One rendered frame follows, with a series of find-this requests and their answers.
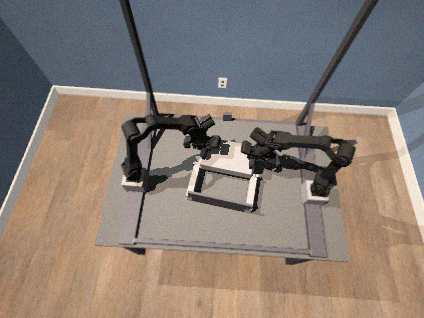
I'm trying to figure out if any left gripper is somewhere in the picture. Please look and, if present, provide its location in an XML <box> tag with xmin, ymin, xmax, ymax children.
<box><xmin>240</xmin><ymin>140</ymin><xmax>276</xmax><ymax>165</ymax></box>

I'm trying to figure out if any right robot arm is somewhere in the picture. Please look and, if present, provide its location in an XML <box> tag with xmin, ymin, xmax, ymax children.
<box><xmin>121</xmin><ymin>114</ymin><xmax>215</xmax><ymax>183</ymax></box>

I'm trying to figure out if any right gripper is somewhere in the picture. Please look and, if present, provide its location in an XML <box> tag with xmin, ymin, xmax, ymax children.
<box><xmin>183</xmin><ymin>130</ymin><xmax>221</xmax><ymax>151</ymax></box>

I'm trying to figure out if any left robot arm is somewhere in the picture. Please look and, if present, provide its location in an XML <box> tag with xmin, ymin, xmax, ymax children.
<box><xmin>250</xmin><ymin>127</ymin><xmax>356</xmax><ymax>197</ymax></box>

